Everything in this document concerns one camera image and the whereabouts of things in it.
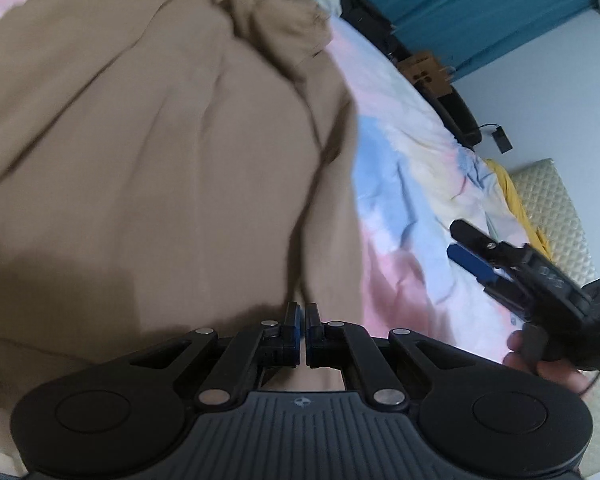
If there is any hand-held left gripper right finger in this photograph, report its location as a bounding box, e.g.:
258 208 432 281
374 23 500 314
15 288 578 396
305 302 470 407

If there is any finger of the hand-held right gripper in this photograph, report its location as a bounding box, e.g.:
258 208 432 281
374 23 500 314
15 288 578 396
446 244 527 302
449 219 532 269

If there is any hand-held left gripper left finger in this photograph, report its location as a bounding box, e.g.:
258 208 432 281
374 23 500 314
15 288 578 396
127 301 303 408

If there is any tan shirt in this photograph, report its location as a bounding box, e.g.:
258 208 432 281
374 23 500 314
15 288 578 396
0 0 367 396

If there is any person's right hand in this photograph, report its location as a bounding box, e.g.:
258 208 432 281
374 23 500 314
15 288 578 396
502 329 597 396

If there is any yellow blanket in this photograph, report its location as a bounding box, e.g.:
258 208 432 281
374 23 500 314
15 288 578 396
484 157 552 261

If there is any pastel tie-dye bedsheet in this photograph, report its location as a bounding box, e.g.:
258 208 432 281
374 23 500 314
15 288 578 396
0 0 546 478

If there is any beige quilted headboard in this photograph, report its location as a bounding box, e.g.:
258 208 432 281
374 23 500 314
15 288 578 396
509 157 600 476

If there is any black sofa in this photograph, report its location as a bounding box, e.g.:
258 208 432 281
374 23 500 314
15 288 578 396
375 25 482 147

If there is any brown paper bag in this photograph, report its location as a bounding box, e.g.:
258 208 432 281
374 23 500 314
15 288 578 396
397 51 456 100

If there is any blue curtain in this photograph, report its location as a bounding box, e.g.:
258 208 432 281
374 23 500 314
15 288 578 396
337 0 600 83

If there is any black jacket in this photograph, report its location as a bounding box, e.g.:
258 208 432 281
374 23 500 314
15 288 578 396
340 0 396 41

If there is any black wall outlet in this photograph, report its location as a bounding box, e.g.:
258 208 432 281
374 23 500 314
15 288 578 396
480 122 515 155

